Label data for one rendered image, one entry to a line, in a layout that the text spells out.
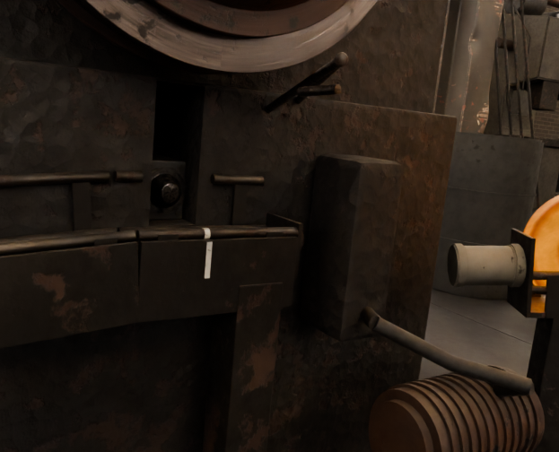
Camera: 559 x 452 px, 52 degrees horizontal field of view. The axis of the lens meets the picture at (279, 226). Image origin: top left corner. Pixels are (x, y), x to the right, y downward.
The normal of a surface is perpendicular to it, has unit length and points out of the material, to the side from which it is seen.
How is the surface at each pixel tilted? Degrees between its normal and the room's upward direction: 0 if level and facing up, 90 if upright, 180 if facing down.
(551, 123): 90
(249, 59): 90
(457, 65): 90
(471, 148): 90
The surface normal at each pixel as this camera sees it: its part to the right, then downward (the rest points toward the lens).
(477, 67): 0.53, 0.20
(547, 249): -0.04, 0.17
